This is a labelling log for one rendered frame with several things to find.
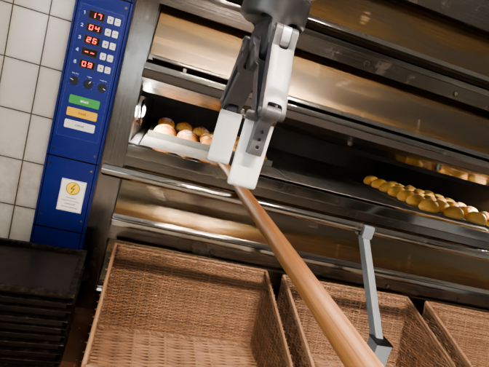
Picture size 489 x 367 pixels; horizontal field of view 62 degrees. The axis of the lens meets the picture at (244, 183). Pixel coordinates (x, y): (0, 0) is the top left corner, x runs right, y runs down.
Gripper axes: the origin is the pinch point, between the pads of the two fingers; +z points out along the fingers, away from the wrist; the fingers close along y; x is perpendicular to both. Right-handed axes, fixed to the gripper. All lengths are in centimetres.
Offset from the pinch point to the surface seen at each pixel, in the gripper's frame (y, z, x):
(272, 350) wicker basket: -57, 61, 45
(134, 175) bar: -52, 16, -8
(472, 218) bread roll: -95, 9, 140
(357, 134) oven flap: -70, -10, 56
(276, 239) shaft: -10.8, 11.3, 13.8
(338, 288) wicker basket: -80, 46, 76
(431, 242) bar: -46, 14, 76
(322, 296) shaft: 8.2, 11.1, 12.9
